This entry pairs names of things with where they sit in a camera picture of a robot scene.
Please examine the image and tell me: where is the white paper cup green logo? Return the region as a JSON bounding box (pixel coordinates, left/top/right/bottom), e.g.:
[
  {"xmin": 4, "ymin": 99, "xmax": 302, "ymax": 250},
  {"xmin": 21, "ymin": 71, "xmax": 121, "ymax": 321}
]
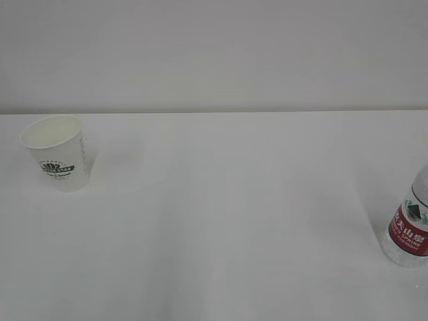
[{"xmin": 19, "ymin": 115, "xmax": 90, "ymax": 193}]

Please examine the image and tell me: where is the clear water bottle red label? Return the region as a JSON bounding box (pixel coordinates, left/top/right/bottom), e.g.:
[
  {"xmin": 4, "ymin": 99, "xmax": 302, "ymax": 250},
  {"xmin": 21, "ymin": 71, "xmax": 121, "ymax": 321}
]
[{"xmin": 381, "ymin": 167, "xmax": 427, "ymax": 268}]

